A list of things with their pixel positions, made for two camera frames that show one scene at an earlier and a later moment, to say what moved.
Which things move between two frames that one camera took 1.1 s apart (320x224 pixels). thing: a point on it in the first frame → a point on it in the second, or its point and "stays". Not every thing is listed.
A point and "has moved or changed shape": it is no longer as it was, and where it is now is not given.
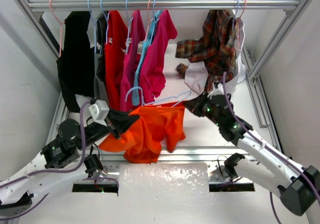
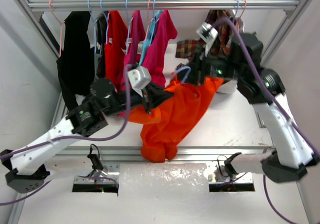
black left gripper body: (113, 126) → (148, 99)
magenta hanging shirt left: (129, 60) stays
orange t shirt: (143, 139) has moved or changed shape
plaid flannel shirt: (215, 48) stays
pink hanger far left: (61, 24) stays
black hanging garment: (76, 63) stays
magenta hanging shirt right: (152, 77) stays
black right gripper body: (204, 107) → (206, 66)
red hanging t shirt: (116, 40) stays
